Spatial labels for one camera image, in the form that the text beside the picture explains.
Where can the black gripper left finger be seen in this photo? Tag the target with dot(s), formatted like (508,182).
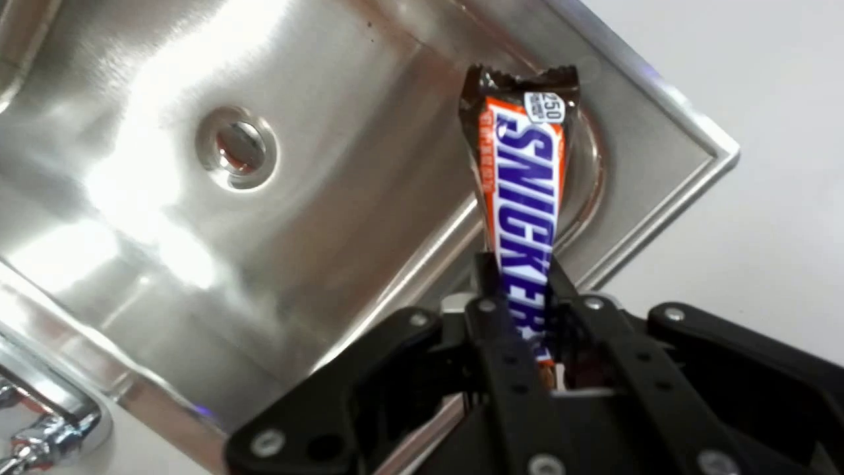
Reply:
(396,396)

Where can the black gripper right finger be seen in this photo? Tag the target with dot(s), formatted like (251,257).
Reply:
(721,396)

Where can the snickers candy bar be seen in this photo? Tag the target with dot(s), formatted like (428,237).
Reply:
(525,174)

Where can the stainless steel sink basin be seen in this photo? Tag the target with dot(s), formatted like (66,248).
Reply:
(351,219)

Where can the round metal sink drain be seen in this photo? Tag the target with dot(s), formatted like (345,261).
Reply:
(239,149)

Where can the chrome sink faucet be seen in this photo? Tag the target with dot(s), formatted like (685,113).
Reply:
(53,422)

